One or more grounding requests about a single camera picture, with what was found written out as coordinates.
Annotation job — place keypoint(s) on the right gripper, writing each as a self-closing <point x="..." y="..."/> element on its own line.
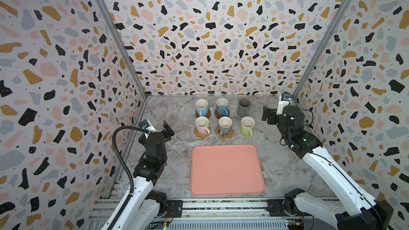
<point x="267" y="111"/>

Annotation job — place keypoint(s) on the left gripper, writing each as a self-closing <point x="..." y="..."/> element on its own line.
<point x="165" y="137"/>

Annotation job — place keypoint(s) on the green handled cream mug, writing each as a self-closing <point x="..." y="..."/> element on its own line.
<point x="247" y="122"/>

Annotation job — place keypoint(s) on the grey mug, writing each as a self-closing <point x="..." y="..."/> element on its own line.
<point x="243" y="108"/>

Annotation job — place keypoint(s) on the woven rattan coaster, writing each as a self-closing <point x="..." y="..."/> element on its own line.
<point x="202" y="135"/>

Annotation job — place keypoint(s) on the pink handled cream mug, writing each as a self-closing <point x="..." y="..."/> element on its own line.
<point x="202" y="125"/>

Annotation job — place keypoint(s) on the multicolour woven coaster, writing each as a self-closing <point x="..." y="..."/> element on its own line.
<point x="245" y="132"/>

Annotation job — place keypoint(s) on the brown wooden coaster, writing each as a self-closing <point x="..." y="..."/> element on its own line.
<point x="208" y="115"/>
<point x="218" y="116"/>

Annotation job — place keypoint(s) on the teal handled cream mug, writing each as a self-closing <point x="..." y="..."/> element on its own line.
<point x="225" y="125"/>

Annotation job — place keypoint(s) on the cork paw coaster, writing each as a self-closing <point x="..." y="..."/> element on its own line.
<point x="227" y="136"/>

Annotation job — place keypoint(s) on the light blue patterned mug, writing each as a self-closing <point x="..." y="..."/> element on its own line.
<point x="222" y="107"/>

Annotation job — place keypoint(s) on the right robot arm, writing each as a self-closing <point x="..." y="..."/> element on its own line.
<point x="358" y="210"/>

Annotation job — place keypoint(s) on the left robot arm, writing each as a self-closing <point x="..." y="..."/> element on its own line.
<point x="141" y="203"/>

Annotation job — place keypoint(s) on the pink silicone tray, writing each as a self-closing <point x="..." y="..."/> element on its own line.
<point x="225" y="170"/>

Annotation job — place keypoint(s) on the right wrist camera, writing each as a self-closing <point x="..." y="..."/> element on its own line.
<point x="284" y="100"/>

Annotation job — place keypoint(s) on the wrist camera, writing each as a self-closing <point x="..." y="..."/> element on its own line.
<point x="147" y="126"/>
<point x="284" y="100"/>

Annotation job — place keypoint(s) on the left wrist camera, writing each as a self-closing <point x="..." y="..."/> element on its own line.
<point x="147" y="126"/>

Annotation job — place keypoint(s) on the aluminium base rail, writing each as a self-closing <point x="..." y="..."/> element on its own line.
<point x="225" y="214"/>

